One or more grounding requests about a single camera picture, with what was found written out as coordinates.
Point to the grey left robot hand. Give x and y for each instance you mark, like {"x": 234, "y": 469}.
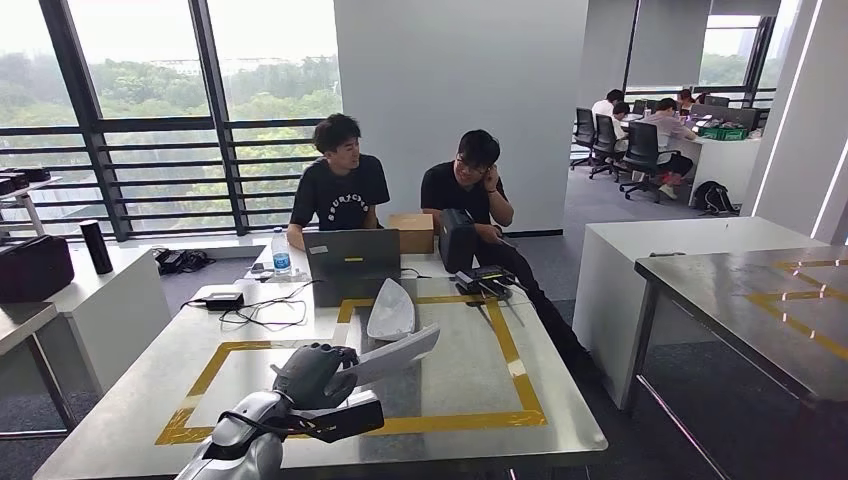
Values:
{"x": 308, "y": 378}

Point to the long white plastic trim part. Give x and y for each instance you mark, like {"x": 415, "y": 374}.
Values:
{"x": 397, "y": 354}

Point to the steel workbench yellow tape rectangles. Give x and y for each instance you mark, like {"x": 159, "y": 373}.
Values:
{"x": 232, "y": 378}

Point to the white plastic shell part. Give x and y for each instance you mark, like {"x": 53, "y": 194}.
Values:
{"x": 391, "y": 314}

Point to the black power adapter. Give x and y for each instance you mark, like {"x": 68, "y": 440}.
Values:
{"x": 224, "y": 301}

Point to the clear water bottle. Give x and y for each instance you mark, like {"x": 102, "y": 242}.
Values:
{"x": 281, "y": 258}

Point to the grey laptop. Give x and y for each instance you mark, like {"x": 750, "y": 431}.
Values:
{"x": 351, "y": 255}

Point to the cardboard box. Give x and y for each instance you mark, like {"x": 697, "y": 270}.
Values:
{"x": 411, "y": 235}

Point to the person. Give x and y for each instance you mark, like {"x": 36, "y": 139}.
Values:
{"x": 686, "y": 100}
{"x": 457, "y": 192}
{"x": 621, "y": 126}
{"x": 338, "y": 192}
{"x": 666, "y": 132}
{"x": 606, "y": 106}

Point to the black upright case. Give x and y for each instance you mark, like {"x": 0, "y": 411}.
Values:
{"x": 457, "y": 242}

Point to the black electronic device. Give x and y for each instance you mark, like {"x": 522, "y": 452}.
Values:
{"x": 484, "y": 278}

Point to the black thermos flask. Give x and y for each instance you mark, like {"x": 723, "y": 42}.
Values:
{"x": 97, "y": 248}

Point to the black window railing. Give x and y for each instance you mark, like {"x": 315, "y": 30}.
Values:
{"x": 166, "y": 124}

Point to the grey topped table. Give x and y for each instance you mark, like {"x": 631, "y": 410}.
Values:
{"x": 20, "y": 324}

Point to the small white table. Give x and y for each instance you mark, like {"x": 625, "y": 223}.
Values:
{"x": 40, "y": 186}

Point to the black boxes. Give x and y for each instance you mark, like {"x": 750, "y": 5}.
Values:
{"x": 26, "y": 175}

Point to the black office chair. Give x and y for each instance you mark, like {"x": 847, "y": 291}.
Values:
{"x": 641, "y": 149}
{"x": 604, "y": 139}
{"x": 583, "y": 129}

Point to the black backpack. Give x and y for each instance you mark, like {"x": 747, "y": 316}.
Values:
{"x": 712, "y": 199}

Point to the white desk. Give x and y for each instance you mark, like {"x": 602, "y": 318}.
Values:
{"x": 722, "y": 172}

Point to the green plastic crate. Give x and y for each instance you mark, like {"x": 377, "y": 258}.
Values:
{"x": 723, "y": 133}

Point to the black computer monitor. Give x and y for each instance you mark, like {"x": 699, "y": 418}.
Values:
{"x": 715, "y": 100}

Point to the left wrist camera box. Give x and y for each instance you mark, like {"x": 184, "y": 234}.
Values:
{"x": 351, "y": 420}

